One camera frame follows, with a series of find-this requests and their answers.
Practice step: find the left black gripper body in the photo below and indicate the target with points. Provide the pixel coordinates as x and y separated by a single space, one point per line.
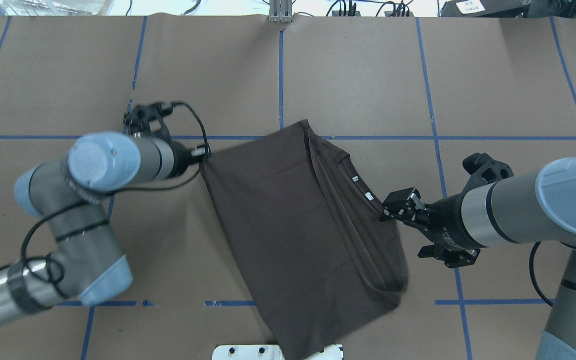
182 156

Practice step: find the clear plastic bag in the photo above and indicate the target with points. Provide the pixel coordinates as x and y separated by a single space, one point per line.
57 7

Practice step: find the black orange connector strip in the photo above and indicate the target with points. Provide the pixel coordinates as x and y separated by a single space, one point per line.
371 9

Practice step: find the white pedestal column base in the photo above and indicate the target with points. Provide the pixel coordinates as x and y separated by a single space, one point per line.
271 352

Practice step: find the dark brown t-shirt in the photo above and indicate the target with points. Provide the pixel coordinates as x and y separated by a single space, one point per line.
305 231

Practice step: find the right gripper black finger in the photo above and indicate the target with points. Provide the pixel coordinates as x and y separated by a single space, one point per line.
403 205
450 258

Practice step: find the black box with label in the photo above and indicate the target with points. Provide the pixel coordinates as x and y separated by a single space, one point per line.
486 8

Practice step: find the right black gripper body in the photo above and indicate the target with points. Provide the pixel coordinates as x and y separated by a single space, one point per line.
447 230

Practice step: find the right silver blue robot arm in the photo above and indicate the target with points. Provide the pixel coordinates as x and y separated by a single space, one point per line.
497 208

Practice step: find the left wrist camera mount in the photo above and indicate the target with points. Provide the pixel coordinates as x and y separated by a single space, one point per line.
147 121

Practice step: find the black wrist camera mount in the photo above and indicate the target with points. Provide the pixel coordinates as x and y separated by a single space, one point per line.
484 170

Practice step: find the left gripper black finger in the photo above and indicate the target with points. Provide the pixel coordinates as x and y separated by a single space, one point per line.
200 153

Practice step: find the aluminium frame post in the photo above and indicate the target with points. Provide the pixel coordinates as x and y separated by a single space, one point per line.
280 11

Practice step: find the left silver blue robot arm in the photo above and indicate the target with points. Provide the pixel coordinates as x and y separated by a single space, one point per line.
72 251

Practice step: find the brown paper table cover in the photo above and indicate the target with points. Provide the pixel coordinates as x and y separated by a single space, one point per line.
409 99

